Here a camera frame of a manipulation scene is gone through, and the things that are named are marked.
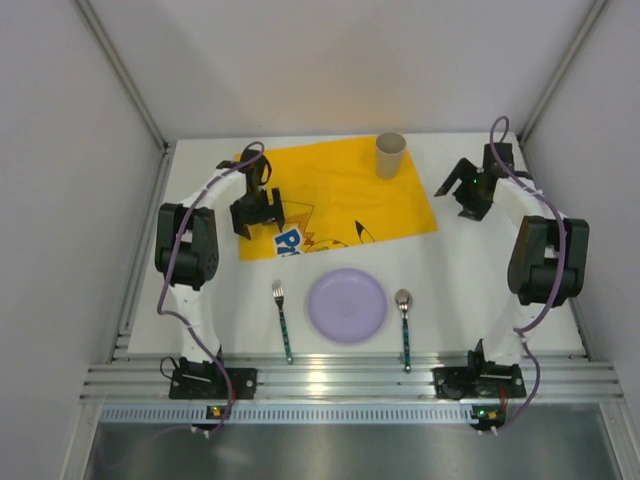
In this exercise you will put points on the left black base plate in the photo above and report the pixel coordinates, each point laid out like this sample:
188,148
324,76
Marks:
213,386

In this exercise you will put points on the aluminium frame post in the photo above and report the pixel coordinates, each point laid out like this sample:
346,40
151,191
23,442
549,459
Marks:
570,53
102,38

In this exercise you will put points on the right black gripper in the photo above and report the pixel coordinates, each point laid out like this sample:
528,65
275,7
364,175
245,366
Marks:
467,187

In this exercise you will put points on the right aluminium frame post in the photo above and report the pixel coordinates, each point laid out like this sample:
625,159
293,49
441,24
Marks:
570,53

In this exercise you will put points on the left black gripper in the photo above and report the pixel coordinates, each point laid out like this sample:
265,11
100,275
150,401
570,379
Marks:
256,214

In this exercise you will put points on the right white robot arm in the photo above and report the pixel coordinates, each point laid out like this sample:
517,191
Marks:
548,261

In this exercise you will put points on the fork with green handle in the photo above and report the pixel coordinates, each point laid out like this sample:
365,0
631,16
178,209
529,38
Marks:
278,295

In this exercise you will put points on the spoon with green handle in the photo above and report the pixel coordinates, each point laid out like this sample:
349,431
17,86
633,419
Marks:
403,302

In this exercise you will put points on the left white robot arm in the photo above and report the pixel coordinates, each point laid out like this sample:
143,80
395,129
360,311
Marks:
195,248

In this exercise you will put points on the perforated cable duct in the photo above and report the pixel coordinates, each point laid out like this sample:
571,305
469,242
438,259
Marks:
301,414

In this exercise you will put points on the left aluminium frame post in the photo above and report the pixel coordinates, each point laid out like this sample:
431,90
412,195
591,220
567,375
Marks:
102,38

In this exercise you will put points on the yellow cloth placemat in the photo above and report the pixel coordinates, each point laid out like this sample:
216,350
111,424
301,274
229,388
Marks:
333,198

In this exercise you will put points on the purple plastic plate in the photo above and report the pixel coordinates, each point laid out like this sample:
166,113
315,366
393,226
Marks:
347,306

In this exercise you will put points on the aluminium front rail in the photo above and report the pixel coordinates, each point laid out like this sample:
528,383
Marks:
328,377

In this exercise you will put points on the beige paper cup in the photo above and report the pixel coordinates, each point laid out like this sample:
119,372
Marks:
390,148

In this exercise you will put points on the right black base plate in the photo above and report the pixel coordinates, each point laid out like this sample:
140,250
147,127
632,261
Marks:
488,382

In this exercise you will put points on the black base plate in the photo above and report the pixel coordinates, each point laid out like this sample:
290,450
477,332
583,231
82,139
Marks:
488,382
213,386

